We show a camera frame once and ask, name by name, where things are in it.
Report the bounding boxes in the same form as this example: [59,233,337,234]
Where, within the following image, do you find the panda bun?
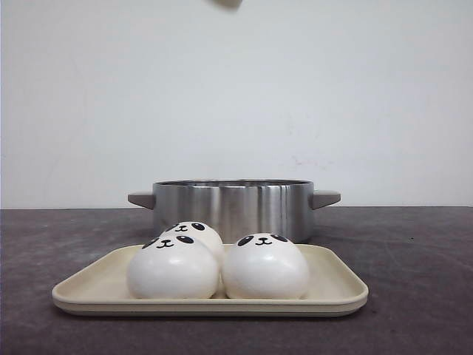
[222,233,310,300]
[126,234,220,299]
[160,221,225,265]
[214,0,242,10]

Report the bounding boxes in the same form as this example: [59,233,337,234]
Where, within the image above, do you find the stainless steel pot grey handles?
[128,179,341,243]

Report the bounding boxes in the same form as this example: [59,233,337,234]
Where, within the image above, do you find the beige rectangular tray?
[52,244,369,317]

